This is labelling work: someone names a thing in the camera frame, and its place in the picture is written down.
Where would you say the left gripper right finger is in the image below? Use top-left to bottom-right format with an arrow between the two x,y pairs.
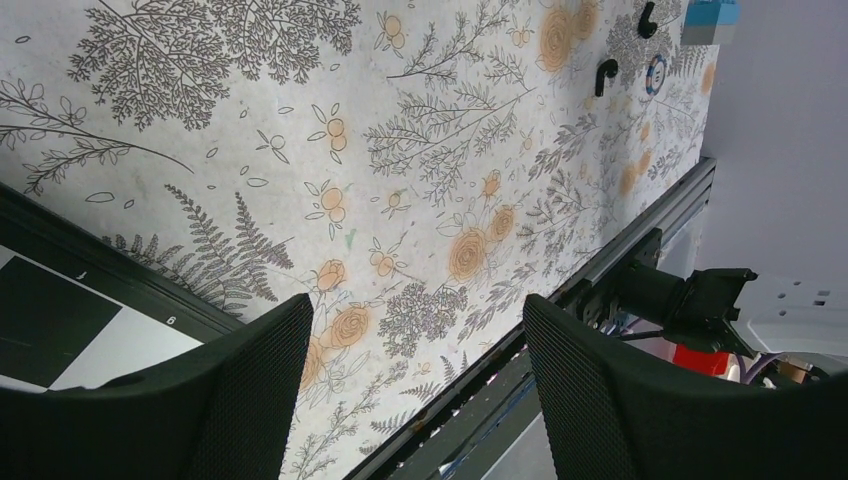
523,294 -> 847,479

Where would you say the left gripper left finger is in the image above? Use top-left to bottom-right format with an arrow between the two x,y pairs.
1,293 -> 313,479

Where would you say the black earbud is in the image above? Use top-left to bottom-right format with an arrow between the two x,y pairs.
637,1 -> 659,39
594,58 -> 619,97

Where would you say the black white checkerboard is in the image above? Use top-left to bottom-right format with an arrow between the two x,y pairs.
1,186 -> 241,393

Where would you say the floral patterned table mat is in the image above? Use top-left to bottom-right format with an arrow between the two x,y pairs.
1,1 -> 718,479

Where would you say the round blue white token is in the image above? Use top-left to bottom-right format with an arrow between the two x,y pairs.
645,54 -> 668,97

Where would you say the blue white eraser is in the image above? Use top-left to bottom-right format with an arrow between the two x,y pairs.
680,0 -> 741,46

